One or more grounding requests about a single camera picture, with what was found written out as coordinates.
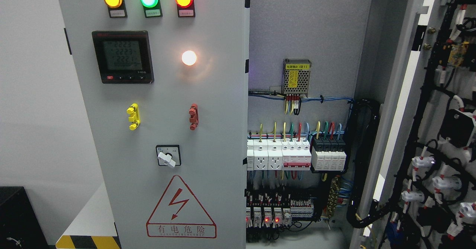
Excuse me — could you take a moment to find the grey cabinet door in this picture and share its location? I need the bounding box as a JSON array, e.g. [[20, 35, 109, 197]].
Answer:
[[349, 0, 475, 249], [59, 0, 249, 249]]

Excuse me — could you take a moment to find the white socket and breaker row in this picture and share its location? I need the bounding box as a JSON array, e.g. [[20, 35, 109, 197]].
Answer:
[[247, 138, 311, 171]]

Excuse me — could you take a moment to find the perforated metal power supply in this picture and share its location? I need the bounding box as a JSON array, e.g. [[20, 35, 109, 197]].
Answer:
[[281, 58, 312, 95]]

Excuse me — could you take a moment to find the white glowing lamp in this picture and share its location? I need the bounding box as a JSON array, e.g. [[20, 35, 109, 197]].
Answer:
[[181, 50, 197, 66]]

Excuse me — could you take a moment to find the lower relay terminal row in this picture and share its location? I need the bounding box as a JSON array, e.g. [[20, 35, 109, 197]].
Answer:
[[244, 188, 316, 228]]

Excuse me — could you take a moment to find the black surge protector block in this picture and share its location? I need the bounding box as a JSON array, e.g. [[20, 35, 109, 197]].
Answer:
[[311, 137, 348, 173]]

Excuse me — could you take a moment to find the red electric hazard sticker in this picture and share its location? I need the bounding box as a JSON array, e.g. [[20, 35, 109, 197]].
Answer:
[[146, 175, 216, 239]]

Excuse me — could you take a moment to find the brass terminal bar right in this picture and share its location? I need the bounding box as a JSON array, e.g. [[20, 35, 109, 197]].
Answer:
[[326, 176, 340, 219]]

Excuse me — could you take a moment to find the black digital power meter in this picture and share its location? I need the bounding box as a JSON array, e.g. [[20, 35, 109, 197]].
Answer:
[[92, 31, 154, 83]]

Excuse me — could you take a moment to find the black box on floor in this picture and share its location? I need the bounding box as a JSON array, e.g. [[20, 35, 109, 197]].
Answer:
[[0, 186, 49, 249]]

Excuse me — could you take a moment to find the black corrugated cable conduit right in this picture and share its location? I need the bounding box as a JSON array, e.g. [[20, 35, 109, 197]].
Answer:
[[346, 99, 382, 229]]

